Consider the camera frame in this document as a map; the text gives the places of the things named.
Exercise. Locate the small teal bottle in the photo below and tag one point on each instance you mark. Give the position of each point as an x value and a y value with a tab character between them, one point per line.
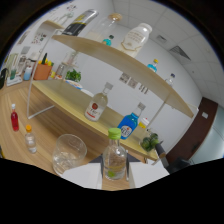
107	41

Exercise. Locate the orange pot with utensils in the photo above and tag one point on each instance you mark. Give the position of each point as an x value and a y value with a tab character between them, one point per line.
42	70

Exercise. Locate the black bag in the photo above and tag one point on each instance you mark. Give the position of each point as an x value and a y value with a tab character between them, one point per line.
3	78

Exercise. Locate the clear bottle red label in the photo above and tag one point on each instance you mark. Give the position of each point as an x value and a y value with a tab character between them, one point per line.
95	108

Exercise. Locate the glass jar wooden lid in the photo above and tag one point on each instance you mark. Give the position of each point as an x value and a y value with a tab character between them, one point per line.
103	28

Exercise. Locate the large white milk bottle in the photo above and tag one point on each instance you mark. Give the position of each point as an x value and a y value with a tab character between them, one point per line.
136	40

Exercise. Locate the small red bottle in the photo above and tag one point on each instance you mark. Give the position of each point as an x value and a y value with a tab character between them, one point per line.
14	120

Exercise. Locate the green potted plant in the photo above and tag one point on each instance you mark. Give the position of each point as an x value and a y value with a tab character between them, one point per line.
73	76

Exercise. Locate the small white blue bottle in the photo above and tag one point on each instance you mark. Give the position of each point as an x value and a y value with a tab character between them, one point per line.
28	74

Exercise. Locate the clear bottle green cap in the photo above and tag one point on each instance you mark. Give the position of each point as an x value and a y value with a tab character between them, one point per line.
115	160

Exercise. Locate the brown door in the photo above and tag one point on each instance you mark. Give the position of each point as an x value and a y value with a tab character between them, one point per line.
191	133

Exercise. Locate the grey printed sheet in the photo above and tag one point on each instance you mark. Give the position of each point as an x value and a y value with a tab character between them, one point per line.
143	89
133	83
124	78

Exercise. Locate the clear bottle blue cap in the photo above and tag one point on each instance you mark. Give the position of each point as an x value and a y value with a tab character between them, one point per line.
170	80

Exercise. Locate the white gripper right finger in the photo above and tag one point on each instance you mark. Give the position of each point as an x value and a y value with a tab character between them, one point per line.
148	171

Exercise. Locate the clear glass tumbler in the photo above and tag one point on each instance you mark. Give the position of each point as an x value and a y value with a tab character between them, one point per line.
68	155

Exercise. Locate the black chair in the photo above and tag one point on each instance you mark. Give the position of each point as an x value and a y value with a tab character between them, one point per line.
180	165

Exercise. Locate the blue bottle silver cap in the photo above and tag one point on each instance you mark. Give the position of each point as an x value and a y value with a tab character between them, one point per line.
128	125

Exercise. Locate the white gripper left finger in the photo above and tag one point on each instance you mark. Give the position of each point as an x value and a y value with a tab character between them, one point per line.
86	175

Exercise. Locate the patterned bowl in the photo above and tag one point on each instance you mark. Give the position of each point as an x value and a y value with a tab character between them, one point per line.
76	85

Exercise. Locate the two-tier wooden shelf rack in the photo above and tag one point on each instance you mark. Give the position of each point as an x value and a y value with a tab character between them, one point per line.
116	61

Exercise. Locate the glass jar of limes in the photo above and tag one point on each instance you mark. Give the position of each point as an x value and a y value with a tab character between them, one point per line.
149	142

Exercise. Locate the white tray with items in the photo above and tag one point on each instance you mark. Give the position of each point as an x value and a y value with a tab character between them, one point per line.
14	80

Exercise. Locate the ceiling air vent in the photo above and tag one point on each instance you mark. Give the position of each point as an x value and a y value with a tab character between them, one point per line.
180	52

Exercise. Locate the tall black yellow can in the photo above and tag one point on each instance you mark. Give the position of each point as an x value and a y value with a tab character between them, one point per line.
80	22

